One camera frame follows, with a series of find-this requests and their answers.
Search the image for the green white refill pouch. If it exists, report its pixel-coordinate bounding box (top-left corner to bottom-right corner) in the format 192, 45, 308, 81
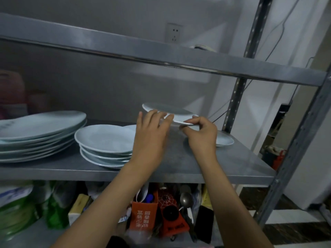
0, 186, 39, 235

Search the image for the grey metal shelf rack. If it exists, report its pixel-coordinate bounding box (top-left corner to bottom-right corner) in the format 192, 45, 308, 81
0, 0, 331, 248

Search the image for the white cord bundle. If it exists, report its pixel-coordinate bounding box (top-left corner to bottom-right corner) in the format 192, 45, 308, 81
190, 44, 217, 52

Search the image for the thin black cable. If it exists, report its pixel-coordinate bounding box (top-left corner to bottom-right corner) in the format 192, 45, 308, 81
208, 80, 253, 121

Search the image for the orange black web print gadget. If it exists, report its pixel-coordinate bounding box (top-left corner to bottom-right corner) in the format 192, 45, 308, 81
158, 189, 191, 238

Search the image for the person's left forearm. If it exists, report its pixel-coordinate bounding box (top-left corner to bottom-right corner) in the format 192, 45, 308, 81
50, 162, 153, 248

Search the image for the black smartphone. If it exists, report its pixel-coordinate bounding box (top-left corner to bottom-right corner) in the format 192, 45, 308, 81
194, 205, 214, 245

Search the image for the yellow white small box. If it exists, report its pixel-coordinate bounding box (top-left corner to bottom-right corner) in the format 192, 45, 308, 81
68, 194, 91, 226

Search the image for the pink tube white cap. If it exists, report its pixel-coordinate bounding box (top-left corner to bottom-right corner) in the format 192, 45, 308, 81
0, 70, 28, 119

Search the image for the pink cup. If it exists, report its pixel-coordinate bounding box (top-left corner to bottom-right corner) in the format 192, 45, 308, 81
27, 90, 50, 114

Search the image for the white wall socket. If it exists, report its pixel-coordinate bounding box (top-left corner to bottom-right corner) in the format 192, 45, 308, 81
165, 22, 183, 44

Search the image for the person's left hand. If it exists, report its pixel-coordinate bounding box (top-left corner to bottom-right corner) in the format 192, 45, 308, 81
130, 110, 175, 173

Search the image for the red crate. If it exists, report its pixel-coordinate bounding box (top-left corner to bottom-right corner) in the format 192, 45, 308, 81
271, 149, 287, 171

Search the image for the yellow packet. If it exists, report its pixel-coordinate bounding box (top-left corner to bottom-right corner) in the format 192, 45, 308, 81
200, 184, 214, 211

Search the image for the orange paper bag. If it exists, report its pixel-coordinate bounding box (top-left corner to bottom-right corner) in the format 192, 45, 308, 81
129, 189, 159, 231

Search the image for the person's right hand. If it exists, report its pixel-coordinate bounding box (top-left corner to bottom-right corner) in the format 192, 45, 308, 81
180, 116, 218, 163

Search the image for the metal spoon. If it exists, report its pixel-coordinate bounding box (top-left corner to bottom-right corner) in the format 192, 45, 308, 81
180, 192, 194, 225

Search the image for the person's right forearm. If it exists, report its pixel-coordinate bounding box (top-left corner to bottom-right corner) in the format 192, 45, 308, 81
201, 155, 274, 248

